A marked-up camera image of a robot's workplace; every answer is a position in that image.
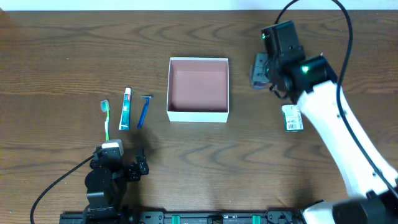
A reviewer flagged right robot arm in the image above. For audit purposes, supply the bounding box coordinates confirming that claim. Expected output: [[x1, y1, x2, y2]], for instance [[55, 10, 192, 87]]
[[251, 52, 397, 223]]

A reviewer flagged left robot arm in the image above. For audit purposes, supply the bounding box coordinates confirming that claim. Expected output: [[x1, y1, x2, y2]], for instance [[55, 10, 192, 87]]
[[82, 142, 149, 224]]

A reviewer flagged teal white toothpaste tube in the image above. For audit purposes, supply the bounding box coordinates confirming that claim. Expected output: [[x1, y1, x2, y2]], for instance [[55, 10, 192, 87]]
[[118, 87, 132, 131]]

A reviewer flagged green white soap box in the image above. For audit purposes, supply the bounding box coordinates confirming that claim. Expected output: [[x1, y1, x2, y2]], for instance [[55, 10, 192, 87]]
[[281, 105, 304, 132]]

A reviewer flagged white box pink interior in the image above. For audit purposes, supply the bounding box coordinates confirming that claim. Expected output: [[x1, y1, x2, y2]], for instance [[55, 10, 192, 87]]
[[166, 57, 229, 123]]

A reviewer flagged blue disposable razor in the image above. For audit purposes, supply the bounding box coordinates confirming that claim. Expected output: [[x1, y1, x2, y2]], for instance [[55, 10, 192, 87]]
[[137, 95, 153, 129]]

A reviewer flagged green toothbrush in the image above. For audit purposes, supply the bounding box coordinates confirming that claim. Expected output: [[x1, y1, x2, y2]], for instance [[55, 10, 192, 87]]
[[101, 100, 110, 141]]

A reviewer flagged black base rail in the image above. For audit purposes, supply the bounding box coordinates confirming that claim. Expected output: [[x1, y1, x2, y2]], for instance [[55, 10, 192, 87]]
[[59, 210, 305, 224]]

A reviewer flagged black left camera cable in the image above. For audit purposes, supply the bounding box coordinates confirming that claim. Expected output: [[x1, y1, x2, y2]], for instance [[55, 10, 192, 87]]
[[29, 154, 95, 224]]

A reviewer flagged black camera cable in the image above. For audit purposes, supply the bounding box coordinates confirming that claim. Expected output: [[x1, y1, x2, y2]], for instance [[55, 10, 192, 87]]
[[29, 154, 95, 224], [275, 0, 398, 200]]

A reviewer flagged black right camera cable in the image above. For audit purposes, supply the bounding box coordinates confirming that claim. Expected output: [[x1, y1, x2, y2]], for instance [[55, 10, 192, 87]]
[[275, 0, 398, 200]]

